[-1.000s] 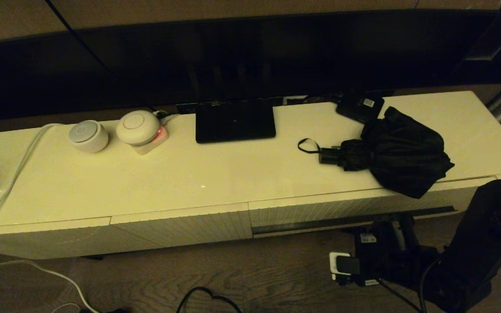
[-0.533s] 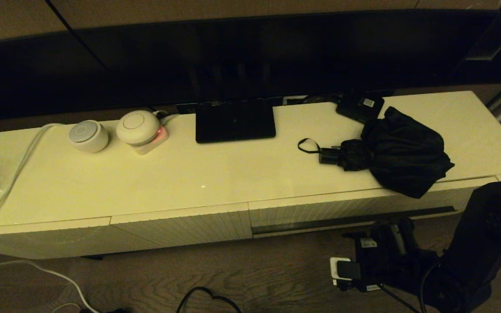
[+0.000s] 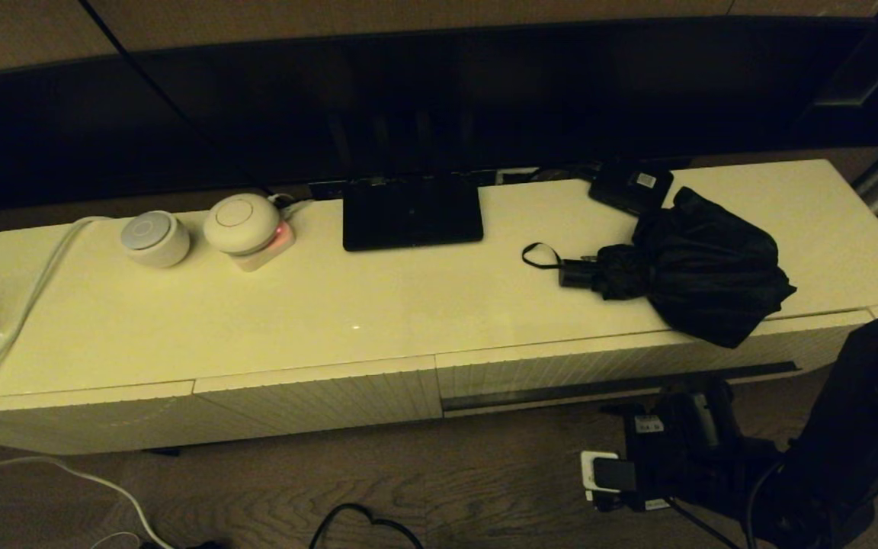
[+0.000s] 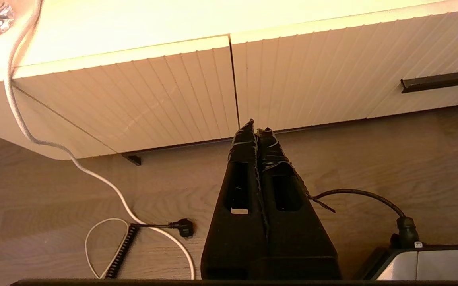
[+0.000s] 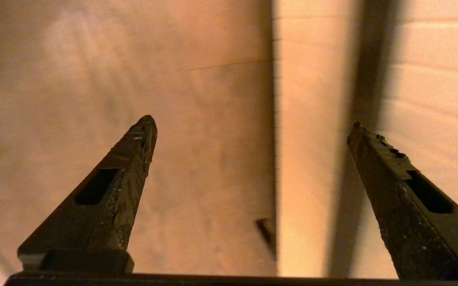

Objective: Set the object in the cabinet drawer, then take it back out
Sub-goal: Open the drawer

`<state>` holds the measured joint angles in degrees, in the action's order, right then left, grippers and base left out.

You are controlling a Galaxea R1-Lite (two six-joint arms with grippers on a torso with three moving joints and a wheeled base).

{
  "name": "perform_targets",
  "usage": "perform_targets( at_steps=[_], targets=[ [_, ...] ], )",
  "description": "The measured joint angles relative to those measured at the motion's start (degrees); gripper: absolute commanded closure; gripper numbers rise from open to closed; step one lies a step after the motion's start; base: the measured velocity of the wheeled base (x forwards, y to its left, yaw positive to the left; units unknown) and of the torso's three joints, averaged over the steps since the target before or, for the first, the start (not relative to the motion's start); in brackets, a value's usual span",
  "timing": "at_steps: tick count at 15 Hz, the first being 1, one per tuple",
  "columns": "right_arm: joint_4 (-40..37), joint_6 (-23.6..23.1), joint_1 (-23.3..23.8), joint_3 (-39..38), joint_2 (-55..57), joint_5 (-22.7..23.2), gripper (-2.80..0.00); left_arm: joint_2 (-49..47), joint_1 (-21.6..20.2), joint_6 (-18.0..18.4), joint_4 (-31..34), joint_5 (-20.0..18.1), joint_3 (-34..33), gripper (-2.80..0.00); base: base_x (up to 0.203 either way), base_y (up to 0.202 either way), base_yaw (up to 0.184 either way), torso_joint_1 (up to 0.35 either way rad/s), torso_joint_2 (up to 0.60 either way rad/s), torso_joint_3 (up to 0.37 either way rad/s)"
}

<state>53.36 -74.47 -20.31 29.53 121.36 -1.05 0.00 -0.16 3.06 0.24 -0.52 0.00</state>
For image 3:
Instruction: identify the white dome-shaped device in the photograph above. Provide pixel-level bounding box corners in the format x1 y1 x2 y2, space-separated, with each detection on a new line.
203 193 282 256

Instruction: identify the black floor cable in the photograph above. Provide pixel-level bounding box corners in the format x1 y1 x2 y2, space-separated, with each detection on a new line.
309 503 425 549

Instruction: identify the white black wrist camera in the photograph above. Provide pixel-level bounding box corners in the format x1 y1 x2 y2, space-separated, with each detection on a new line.
581 450 638 504

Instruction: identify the white pull-out drawer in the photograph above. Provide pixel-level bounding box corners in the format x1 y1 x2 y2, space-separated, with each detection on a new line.
436 309 874 419

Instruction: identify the white power strip red light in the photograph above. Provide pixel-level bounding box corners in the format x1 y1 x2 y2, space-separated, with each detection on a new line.
229 221 296 273

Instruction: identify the black flat television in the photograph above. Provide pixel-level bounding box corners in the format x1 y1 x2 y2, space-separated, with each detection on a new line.
0 19 878 214

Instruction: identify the white power cable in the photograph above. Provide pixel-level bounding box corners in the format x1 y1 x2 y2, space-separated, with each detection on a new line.
0 217 173 549

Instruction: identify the black television base plate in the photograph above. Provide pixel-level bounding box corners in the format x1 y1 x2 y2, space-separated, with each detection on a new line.
342 174 484 253

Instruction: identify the white speaker with grey top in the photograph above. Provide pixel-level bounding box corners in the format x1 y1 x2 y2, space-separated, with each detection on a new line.
120 210 191 268

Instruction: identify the thin black wall cable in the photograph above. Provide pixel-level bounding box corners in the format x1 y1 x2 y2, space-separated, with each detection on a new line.
79 0 274 193

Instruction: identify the black umbrella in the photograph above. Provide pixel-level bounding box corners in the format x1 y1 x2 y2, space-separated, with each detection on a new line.
521 188 796 349

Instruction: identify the black set-top box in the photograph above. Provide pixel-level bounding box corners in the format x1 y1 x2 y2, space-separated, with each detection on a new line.
588 162 675 219

